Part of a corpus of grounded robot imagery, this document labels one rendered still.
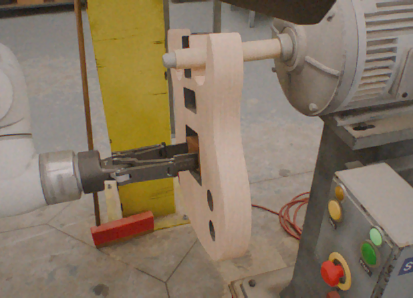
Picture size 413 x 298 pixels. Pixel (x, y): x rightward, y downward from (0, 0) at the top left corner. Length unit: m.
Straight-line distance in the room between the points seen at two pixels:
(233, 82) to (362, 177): 0.25
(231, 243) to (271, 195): 1.63
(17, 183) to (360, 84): 0.57
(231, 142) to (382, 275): 0.28
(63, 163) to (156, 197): 1.34
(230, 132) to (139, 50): 1.03
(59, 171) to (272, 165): 1.91
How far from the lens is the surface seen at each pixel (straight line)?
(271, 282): 1.51
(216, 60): 0.56
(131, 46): 1.58
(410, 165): 0.86
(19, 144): 0.71
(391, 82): 0.72
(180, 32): 0.86
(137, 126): 1.74
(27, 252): 2.14
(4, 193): 0.70
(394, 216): 0.61
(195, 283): 1.86
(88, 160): 0.70
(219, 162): 0.60
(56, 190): 0.70
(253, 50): 0.68
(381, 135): 0.78
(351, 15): 0.65
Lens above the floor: 1.51
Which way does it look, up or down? 36 degrees down
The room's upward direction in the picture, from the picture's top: straight up
